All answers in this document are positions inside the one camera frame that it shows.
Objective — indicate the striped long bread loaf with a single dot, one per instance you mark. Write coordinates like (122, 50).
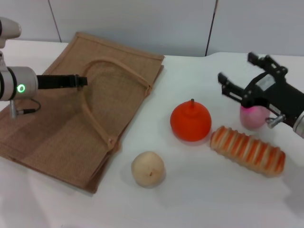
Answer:
(247, 149)

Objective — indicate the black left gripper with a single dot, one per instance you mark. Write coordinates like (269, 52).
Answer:
(53, 82)

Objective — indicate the brown woven handbag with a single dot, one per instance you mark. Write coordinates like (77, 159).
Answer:
(59, 142)

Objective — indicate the orange toy fruit with stem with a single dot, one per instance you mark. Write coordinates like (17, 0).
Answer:
(190, 121)

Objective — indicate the pink toy peach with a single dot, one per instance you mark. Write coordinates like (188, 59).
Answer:
(251, 118)

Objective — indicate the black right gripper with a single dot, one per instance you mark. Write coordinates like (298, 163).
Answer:
(285, 97)

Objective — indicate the beige toy pear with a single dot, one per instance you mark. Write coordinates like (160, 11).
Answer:
(147, 169)

